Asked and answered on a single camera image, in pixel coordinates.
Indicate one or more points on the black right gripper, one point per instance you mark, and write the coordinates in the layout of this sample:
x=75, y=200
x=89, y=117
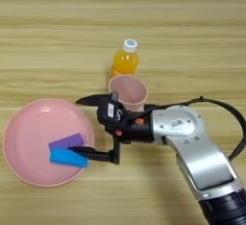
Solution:
x=134, y=129

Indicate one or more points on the purple rectangular block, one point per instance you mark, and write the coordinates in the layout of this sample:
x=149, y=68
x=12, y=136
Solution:
x=65, y=141

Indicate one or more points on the blue rectangular block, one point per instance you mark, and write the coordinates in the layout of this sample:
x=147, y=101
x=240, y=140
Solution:
x=65, y=157

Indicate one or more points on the pink plastic cup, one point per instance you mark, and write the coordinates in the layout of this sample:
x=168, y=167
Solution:
x=129, y=92

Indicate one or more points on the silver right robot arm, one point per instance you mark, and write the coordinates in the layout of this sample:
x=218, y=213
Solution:
x=195, y=145

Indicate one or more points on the small black box white label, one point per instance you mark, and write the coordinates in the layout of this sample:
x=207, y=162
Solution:
x=110, y=110

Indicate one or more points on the pink round plate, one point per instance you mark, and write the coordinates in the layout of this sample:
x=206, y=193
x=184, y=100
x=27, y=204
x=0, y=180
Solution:
x=29, y=139

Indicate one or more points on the orange juice bottle white cap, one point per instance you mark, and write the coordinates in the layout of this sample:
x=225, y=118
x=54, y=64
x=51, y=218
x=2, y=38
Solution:
x=125, y=60

